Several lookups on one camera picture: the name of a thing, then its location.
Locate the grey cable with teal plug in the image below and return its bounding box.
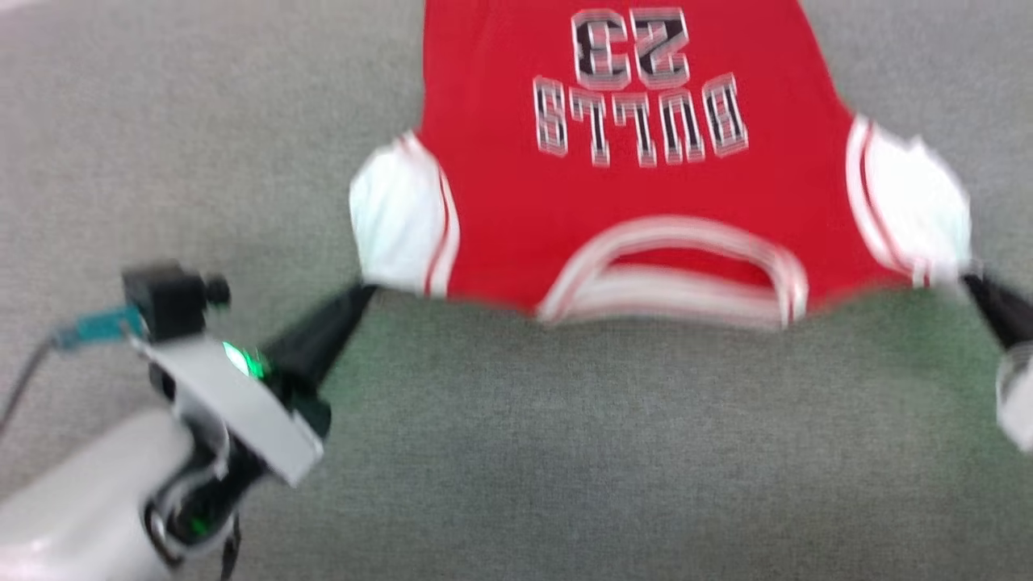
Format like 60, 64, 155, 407
0, 305, 148, 433

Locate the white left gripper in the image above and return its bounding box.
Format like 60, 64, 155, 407
133, 282, 378, 558

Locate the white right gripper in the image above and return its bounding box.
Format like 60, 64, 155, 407
962, 274, 1033, 454

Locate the red white basketball jersey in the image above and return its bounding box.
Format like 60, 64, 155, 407
349, 0, 973, 332

